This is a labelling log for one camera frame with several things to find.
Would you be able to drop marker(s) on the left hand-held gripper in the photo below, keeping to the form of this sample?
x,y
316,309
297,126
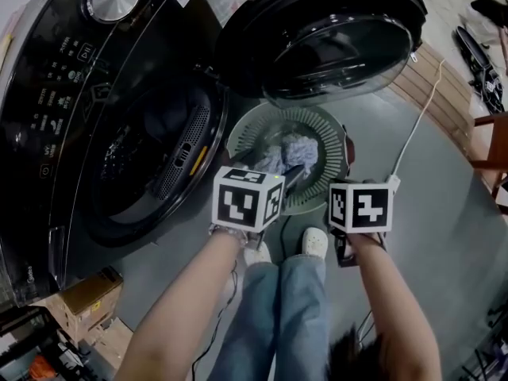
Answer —
x,y
242,201

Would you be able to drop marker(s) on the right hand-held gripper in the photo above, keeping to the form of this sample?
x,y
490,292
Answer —
x,y
361,208

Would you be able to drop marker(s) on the blue white patterned clothes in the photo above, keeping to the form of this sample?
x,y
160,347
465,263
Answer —
x,y
297,151

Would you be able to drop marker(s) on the round slatted laundry basket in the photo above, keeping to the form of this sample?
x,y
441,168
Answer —
x,y
329,149

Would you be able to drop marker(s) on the black washing machine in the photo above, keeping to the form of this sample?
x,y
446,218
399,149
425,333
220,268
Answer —
x,y
59,133

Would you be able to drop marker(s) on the person's right forearm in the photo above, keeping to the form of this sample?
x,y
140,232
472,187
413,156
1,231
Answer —
x,y
389,300

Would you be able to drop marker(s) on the person's left forearm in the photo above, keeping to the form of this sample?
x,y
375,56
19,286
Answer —
x,y
178,312

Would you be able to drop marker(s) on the person's right white shoe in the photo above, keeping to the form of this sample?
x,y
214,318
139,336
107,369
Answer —
x,y
314,242

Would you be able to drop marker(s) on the person's white shoe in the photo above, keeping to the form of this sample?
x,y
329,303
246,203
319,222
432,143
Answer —
x,y
314,242
258,255

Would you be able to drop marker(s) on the person's left white shoe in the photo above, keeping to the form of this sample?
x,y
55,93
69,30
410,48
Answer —
x,y
258,255

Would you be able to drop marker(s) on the wooden slat platform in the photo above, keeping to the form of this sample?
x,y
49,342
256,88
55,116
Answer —
x,y
436,93

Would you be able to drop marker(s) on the person's blue jeans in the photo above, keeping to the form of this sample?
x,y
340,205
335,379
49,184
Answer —
x,y
278,324

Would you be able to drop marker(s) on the round black washer door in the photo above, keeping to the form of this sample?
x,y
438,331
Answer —
x,y
317,34

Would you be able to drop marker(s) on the brown wooden chair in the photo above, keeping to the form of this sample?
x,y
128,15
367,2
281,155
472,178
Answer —
x,y
496,149

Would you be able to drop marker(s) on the black suitcase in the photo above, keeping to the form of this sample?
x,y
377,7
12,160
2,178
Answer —
x,y
472,50

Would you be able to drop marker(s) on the cardboard box yellow label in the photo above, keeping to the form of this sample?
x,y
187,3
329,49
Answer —
x,y
91,288

